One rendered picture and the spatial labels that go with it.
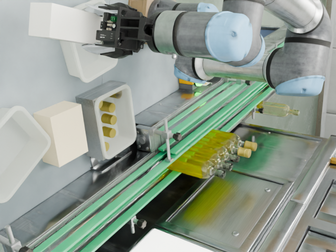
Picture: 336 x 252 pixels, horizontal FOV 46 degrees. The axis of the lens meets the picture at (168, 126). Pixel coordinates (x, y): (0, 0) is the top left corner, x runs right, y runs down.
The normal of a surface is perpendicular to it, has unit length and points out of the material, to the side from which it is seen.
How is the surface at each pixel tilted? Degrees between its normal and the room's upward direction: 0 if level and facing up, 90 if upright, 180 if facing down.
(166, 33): 89
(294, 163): 90
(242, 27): 1
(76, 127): 0
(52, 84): 0
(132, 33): 90
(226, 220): 90
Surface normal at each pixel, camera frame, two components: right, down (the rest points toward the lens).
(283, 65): -0.74, -0.12
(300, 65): -0.41, 0.04
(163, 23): -0.48, -0.25
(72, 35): 0.83, 0.18
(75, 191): -0.08, -0.90
